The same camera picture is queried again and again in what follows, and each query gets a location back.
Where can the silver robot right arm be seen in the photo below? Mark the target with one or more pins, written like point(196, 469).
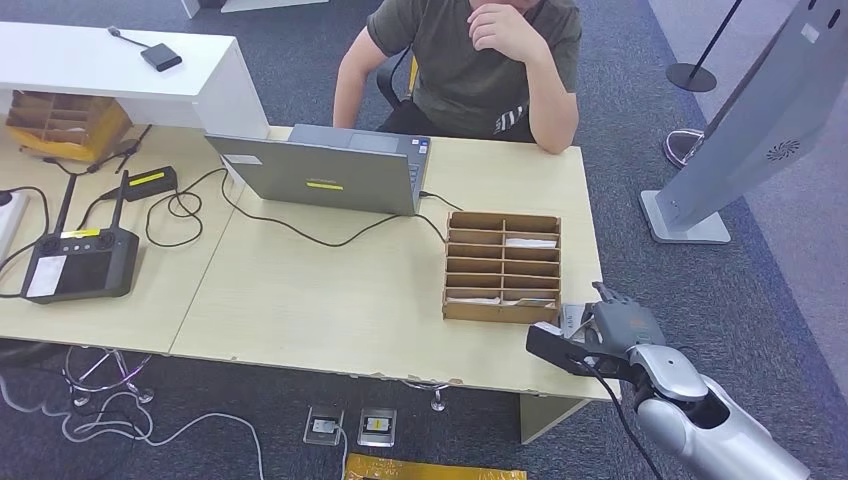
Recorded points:
point(715, 444)

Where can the black office chair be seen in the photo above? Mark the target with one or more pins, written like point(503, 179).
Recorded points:
point(386, 83)

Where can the white counter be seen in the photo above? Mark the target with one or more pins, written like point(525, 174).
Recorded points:
point(99, 66)

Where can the grey laptop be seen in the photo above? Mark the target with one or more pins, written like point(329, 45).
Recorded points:
point(316, 173)

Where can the chrome stool base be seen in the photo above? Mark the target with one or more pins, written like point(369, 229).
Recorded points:
point(144, 396)

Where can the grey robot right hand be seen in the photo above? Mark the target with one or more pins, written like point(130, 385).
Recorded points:
point(629, 328)

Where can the grey kiosk stand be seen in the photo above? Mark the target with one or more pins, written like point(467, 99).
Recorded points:
point(762, 112)

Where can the person's right forearm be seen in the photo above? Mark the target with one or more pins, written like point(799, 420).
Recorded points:
point(346, 99)

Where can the chrome table foot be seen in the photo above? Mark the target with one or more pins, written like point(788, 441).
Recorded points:
point(437, 401)

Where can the white power strip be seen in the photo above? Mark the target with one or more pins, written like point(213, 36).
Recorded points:
point(10, 222)

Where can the person's left hand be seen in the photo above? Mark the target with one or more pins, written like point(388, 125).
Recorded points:
point(507, 33)

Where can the black stanchion post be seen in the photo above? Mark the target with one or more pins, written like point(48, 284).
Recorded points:
point(691, 77)

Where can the metal floor socket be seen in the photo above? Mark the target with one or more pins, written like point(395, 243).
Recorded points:
point(377, 426)
point(323, 426)

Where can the brown cardboard card organizer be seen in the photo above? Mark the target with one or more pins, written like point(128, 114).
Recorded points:
point(501, 265)

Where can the yellow taped floor patch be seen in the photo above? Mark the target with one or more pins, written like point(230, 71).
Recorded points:
point(430, 469)

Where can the grey card reader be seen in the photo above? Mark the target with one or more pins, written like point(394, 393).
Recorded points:
point(570, 314)

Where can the black remote controller with antennas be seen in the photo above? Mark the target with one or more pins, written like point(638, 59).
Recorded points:
point(85, 269)

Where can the beige table leg panel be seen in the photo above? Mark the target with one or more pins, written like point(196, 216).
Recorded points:
point(543, 417)

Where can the person's left forearm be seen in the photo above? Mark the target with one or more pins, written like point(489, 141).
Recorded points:
point(553, 109)

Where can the cardboard organizer with yellow tape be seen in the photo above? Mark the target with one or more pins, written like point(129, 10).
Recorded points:
point(65, 123)

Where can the person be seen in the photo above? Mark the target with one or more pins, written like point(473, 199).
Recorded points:
point(464, 79)

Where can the black power adapter yellow label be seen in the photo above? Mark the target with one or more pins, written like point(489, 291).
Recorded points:
point(150, 183)

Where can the chrome stanchion base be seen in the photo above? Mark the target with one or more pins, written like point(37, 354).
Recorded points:
point(678, 150)

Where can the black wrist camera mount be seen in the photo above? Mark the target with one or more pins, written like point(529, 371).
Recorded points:
point(556, 351)

